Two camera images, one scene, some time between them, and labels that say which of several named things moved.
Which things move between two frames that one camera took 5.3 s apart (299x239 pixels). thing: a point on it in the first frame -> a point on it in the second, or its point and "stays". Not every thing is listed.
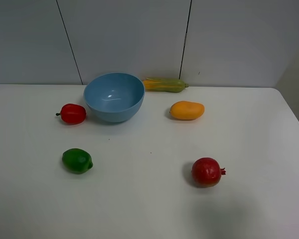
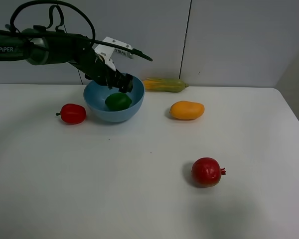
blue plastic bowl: [114, 97] stays
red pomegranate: [206, 172] stays
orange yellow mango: [187, 110] stays
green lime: [76, 161] -> [117, 101]
